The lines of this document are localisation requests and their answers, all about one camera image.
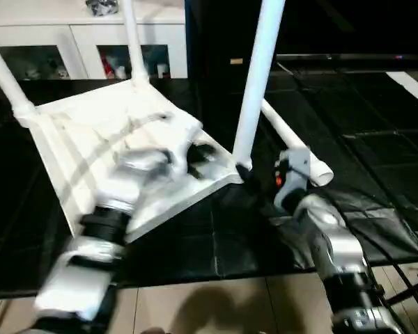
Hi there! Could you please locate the white plastic children's table top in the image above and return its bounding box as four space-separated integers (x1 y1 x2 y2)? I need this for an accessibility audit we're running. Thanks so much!
17 78 245 244

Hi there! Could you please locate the white flat board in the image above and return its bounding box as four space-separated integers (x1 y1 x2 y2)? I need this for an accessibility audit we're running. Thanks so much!
387 71 418 111

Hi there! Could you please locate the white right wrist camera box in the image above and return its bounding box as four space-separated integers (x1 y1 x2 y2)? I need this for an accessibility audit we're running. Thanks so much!
275 148 313 204

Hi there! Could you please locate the black metal bar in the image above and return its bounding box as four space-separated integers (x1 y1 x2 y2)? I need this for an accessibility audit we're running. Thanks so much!
275 53 418 62

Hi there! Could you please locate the white plastic table leg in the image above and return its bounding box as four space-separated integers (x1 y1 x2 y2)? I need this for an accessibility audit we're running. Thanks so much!
232 0 286 171
121 0 153 88
260 100 334 187
0 38 39 126

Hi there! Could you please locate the black work mat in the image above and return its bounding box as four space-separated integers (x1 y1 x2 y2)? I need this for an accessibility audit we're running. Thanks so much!
0 73 418 293

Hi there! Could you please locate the white glass-door cabinet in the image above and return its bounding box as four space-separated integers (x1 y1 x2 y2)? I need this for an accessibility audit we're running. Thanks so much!
0 0 189 81

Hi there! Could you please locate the dark object on cabinet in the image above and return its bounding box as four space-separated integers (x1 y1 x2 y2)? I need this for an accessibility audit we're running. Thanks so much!
86 0 119 16

